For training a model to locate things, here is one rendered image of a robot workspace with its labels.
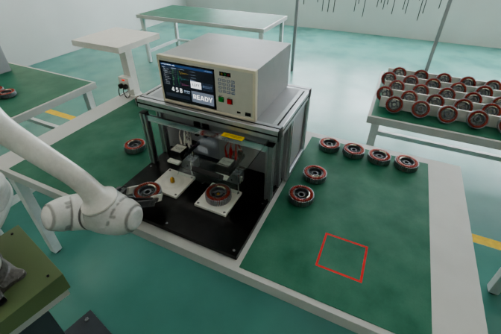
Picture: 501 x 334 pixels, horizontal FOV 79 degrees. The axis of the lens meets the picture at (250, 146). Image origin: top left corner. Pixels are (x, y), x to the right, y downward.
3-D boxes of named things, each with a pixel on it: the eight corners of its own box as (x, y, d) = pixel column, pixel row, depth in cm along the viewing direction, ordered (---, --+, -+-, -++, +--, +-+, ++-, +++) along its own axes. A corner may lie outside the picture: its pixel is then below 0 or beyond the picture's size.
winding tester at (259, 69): (255, 122, 117) (255, 71, 106) (163, 101, 132) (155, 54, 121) (288, 86, 146) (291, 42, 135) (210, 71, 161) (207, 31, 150)
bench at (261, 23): (262, 84, 427) (263, 29, 384) (145, 62, 500) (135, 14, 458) (284, 65, 494) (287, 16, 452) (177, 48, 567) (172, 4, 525)
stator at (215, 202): (224, 210, 124) (223, 203, 122) (200, 202, 128) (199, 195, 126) (235, 193, 133) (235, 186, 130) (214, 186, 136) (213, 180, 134)
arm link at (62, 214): (80, 221, 102) (110, 225, 97) (33, 235, 87) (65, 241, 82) (80, 188, 101) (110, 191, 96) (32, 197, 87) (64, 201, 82)
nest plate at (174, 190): (176, 199, 131) (176, 197, 130) (149, 188, 136) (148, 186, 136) (195, 178, 142) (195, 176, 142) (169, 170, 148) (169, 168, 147)
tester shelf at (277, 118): (278, 142, 114) (279, 132, 111) (137, 106, 138) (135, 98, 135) (310, 96, 147) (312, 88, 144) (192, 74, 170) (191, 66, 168)
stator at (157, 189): (150, 209, 119) (148, 203, 117) (128, 200, 123) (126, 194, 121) (168, 191, 127) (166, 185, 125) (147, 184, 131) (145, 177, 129)
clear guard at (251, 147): (237, 194, 100) (237, 180, 96) (177, 174, 108) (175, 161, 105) (273, 144, 124) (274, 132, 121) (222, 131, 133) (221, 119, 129)
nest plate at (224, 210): (225, 217, 123) (225, 215, 122) (194, 206, 128) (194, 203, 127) (241, 194, 134) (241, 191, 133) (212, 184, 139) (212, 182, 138)
